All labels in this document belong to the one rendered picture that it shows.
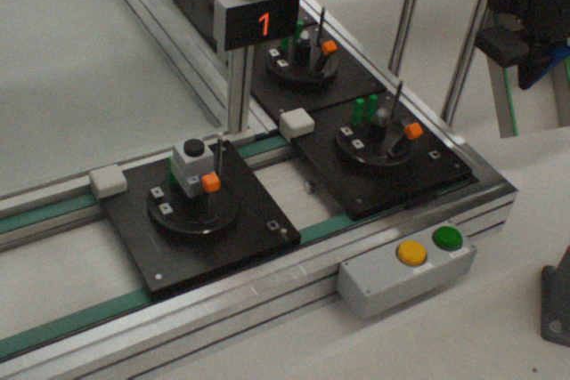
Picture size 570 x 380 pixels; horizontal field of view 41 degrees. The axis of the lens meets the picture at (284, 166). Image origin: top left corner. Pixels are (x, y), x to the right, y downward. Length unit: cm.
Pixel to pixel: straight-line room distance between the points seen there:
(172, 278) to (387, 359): 34
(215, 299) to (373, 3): 106
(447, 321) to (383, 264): 16
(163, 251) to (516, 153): 76
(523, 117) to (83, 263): 78
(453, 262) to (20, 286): 63
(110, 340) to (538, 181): 86
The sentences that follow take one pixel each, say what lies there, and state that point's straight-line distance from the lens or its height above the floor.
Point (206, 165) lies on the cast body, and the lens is 108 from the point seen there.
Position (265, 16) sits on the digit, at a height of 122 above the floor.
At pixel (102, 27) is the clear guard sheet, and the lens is 108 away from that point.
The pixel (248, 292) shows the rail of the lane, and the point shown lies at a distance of 107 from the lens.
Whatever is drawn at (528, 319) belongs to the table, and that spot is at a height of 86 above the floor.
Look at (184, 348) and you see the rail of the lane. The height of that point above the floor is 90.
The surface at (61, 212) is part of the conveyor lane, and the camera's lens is 119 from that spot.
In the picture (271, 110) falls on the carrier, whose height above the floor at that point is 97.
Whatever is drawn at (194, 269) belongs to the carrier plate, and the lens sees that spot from 107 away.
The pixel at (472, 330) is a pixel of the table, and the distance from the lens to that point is 123.
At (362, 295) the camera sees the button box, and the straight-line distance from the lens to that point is 110.
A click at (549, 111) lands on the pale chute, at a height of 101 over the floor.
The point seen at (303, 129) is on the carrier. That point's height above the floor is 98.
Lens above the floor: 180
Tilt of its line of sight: 42 degrees down
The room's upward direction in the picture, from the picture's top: 8 degrees clockwise
